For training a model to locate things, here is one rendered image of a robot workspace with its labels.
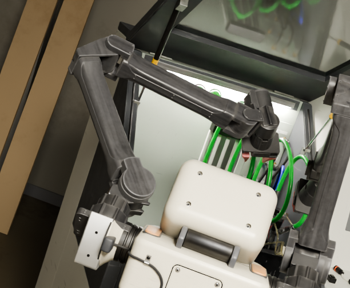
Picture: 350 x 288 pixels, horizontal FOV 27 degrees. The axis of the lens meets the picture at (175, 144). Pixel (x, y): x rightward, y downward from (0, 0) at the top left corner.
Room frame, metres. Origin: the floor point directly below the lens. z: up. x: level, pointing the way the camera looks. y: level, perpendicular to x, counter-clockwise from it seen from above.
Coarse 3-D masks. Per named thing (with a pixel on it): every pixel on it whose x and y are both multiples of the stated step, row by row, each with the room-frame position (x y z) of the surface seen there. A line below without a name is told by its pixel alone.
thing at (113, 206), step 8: (104, 200) 1.45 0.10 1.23; (112, 200) 1.44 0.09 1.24; (120, 200) 1.45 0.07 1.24; (80, 208) 1.40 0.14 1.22; (96, 208) 1.42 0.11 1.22; (104, 208) 1.42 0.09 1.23; (112, 208) 1.42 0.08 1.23; (120, 208) 1.44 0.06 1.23; (128, 208) 1.46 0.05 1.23; (80, 216) 1.40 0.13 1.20; (88, 216) 1.39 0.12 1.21; (112, 216) 1.41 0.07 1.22; (120, 216) 1.42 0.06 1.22; (80, 224) 1.41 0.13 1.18; (120, 224) 1.39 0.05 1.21; (80, 232) 1.43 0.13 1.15; (128, 232) 1.38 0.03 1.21
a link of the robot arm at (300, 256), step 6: (300, 246) 1.49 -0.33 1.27; (294, 252) 1.46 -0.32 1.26; (300, 252) 1.48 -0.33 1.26; (306, 252) 1.48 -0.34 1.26; (312, 252) 1.48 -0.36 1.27; (318, 252) 1.48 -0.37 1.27; (294, 258) 1.45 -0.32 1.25; (300, 258) 1.45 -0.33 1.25; (306, 258) 1.45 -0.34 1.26; (312, 258) 1.46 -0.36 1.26; (318, 258) 1.47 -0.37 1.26; (294, 264) 1.44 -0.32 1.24; (300, 264) 1.44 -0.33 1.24; (306, 264) 1.44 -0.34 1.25; (312, 264) 1.44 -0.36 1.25
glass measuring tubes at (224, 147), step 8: (216, 128) 2.45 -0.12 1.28; (208, 136) 2.47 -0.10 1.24; (224, 136) 2.47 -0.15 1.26; (208, 144) 2.48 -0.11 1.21; (216, 144) 2.49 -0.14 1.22; (224, 144) 2.48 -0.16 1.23; (232, 144) 2.48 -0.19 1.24; (216, 152) 2.48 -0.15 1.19; (224, 152) 2.50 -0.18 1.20; (232, 152) 2.51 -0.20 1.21; (240, 152) 2.50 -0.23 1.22; (200, 160) 2.47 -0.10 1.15; (208, 160) 2.46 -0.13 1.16; (216, 160) 2.47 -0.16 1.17; (224, 160) 2.48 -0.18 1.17; (224, 168) 2.48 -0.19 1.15; (232, 168) 2.49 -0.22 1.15
